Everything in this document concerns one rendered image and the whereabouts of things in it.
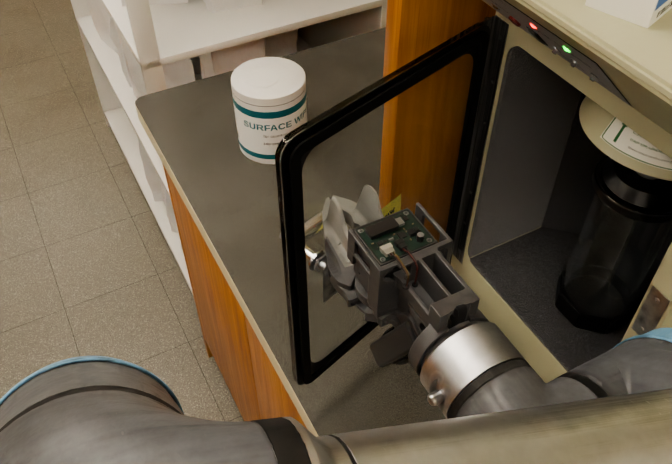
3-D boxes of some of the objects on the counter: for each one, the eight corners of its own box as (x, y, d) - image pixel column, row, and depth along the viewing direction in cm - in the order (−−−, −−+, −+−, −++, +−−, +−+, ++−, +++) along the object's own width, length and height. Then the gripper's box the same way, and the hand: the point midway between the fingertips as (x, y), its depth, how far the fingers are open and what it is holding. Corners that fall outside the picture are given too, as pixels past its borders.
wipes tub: (289, 114, 136) (286, 48, 126) (320, 152, 128) (318, 84, 118) (228, 134, 132) (218, 67, 121) (255, 174, 124) (247, 106, 113)
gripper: (511, 288, 53) (371, 135, 66) (411, 334, 50) (286, 164, 63) (492, 351, 59) (368, 199, 72) (403, 396, 56) (290, 229, 69)
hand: (336, 212), depth 69 cm, fingers closed
